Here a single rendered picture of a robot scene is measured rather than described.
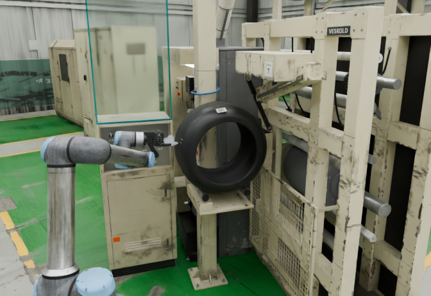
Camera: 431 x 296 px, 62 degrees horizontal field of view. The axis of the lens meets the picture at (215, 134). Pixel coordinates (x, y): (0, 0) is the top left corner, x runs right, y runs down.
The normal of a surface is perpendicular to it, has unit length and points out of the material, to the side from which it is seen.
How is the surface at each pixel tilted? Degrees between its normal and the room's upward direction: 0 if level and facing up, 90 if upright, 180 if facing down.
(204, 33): 90
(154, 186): 90
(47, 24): 90
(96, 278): 3
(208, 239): 90
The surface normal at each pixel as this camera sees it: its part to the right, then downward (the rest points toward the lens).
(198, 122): -0.26, -0.35
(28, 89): 0.63, 0.19
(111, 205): 0.29, 0.24
